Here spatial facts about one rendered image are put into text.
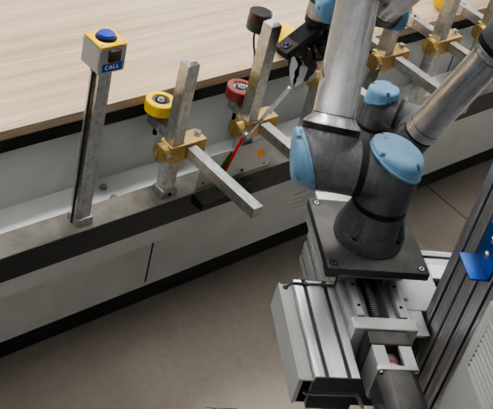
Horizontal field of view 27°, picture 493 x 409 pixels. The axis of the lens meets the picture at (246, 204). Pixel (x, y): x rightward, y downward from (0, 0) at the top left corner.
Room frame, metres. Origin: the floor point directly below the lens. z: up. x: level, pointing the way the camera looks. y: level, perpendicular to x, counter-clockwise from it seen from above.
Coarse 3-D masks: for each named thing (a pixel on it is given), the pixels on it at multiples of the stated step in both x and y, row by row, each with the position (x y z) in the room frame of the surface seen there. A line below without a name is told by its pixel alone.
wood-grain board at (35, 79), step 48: (0, 0) 2.50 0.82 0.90; (48, 0) 2.57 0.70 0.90; (96, 0) 2.65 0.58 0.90; (144, 0) 2.73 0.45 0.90; (192, 0) 2.81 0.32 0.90; (240, 0) 2.89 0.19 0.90; (288, 0) 2.98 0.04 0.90; (432, 0) 3.27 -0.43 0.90; (480, 0) 3.38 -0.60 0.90; (0, 48) 2.26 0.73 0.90; (48, 48) 2.32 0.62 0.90; (144, 48) 2.45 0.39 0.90; (192, 48) 2.52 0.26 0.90; (240, 48) 2.60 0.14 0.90; (0, 96) 2.05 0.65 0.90; (48, 96) 2.10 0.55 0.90; (144, 96) 2.22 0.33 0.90
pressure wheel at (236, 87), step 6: (228, 84) 2.37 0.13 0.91; (234, 84) 2.39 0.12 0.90; (240, 84) 2.38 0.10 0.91; (246, 84) 2.40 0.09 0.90; (228, 90) 2.36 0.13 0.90; (234, 90) 2.35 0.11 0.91; (240, 90) 2.37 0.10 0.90; (228, 96) 2.36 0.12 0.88; (234, 96) 2.35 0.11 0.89; (240, 96) 2.34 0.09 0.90; (234, 102) 2.35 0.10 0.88; (240, 102) 2.35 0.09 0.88; (234, 114) 2.38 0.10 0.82
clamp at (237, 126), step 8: (264, 112) 2.34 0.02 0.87; (232, 120) 2.27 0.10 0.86; (240, 120) 2.28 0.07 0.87; (256, 120) 2.29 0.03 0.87; (264, 120) 2.31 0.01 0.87; (272, 120) 2.33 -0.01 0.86; (232, 128) 2.27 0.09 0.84; (240, 128) 2.25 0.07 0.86; (248, 128) 2.27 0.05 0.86; (256, 128) 2.29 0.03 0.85; (240, 136) 2.25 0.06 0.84
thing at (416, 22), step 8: (416, 16) 2.98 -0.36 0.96; (408, 24) 2.97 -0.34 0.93; (416, 24) 2.96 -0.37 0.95; (424, 24) 2.94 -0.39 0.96; (424, 32) 2.93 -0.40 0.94; (448, 48) 2.86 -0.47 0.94; (456, 48) 2.85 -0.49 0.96; (464, 48) 2.86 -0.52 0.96; (456, 56) 2.84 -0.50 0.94; (464, 56) 2.82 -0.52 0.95
